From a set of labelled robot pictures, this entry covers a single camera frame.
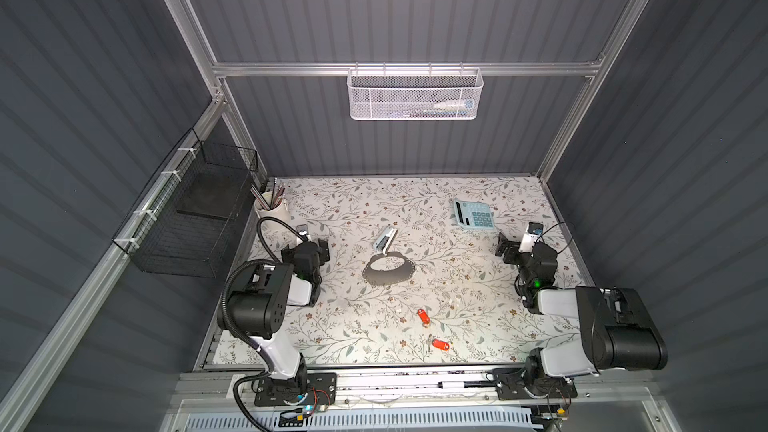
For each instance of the light blue calculator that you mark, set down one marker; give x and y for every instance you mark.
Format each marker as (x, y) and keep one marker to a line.
(473, 215)

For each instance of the white perforated cable tray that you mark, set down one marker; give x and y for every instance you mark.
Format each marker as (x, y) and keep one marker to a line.
(464, 418)

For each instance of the white tube in basket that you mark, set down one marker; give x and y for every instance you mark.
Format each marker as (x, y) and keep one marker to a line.
(450, 107)

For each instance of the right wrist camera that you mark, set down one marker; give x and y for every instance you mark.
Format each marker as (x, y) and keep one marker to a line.
(531, 235)

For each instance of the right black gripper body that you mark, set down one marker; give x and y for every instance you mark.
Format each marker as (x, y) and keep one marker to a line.
(507, 249)

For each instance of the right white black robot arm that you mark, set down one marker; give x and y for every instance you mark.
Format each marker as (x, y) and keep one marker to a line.
(616, 331)

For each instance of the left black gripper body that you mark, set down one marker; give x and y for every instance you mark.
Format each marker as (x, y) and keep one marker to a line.
(320, 249)

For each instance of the black wire mesh basket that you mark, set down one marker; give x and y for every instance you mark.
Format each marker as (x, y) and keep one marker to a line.
(196, 212)

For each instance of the white wire mesh basket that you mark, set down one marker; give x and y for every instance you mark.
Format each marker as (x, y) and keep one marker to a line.
(380, 95)

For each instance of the white pencil cup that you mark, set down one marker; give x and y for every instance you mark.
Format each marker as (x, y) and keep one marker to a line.
(266, 206)

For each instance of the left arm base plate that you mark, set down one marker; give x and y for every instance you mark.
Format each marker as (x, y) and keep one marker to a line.
(307, 389)

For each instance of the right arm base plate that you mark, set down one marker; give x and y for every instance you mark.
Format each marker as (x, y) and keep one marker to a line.
(517, 383)

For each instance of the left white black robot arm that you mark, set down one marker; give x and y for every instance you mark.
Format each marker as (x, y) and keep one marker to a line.
(259, 293)

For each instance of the red key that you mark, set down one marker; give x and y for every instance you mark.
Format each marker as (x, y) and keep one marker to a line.
(440, 344)
(424, 317)

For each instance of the aluminium front rail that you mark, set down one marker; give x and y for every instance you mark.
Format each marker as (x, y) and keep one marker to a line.
(355, 385)

